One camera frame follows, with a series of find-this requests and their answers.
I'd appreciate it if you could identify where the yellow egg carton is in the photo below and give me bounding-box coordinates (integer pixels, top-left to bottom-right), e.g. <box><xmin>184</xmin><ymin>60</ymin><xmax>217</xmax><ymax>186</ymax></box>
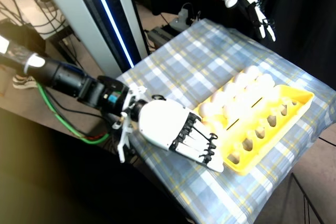
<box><xmin>193</xmin><ymin>66</ymin><xmax>315</xmax><ymax>177</ymax></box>

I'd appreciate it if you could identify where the black curtain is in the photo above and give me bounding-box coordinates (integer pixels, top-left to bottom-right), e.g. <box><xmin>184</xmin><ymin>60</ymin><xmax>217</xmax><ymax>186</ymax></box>
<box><xmin>139</xmin><ymin>0</ymin><xmax>336</xmax><ymax>84</ymax></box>

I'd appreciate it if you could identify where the blue yellow plaid cloth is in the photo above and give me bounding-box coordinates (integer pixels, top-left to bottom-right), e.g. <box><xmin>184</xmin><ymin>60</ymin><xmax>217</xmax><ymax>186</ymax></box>
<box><xmin>115</xmin><ymin>18</ymin><xmax>336</xmax><ymax>224</ymax></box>

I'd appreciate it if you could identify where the grey clamp device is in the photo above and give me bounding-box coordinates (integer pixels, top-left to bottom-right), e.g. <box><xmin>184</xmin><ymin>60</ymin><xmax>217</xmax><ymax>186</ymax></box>
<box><xmin>170</xmin><ymin>2</ymin><xmax>203</xmax><ymax>29</ymax></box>

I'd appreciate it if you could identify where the grey column with blue light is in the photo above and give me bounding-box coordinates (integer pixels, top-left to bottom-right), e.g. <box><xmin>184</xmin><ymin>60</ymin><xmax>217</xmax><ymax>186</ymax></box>
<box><xmin>35</xmin><ymin>0</ymin><xmax>150</xmax><ymax>78</ymax></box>

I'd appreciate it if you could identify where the black white sneaker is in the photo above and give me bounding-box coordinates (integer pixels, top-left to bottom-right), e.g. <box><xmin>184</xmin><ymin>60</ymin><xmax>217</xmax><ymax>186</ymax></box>
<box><xmin>12</xmin><ymin>73</ymin><xmax>40</xmax><ymax>90</ymax></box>

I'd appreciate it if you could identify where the wrist camera on white bracket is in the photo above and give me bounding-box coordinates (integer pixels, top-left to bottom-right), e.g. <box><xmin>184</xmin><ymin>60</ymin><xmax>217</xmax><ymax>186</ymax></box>
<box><xmin>117</xmin><ymin>119</ymin><xmax>132</xmax><ymax>164</ymax></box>

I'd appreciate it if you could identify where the thick green cable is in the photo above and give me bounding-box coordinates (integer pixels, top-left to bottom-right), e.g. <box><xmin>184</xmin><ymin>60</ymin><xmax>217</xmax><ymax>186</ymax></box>
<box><xmin>36</xmin><ymin>81</ymin><xmax>110</xmax><ymax>145</ymax></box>

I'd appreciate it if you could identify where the black metal frame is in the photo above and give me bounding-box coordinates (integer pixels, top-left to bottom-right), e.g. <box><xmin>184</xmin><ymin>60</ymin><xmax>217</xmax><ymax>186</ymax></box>
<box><xmin>143</xmin><ymin>26</ymin><xmax>182</xmax><ymax>49</ymax></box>

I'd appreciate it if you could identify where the white desk with cables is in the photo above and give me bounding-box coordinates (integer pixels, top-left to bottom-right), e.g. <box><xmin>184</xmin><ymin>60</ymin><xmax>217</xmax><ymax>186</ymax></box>
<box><xmin>0</xmin><ymin>0</ymin><xmax>67</xmax><ymax>40</ymax></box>

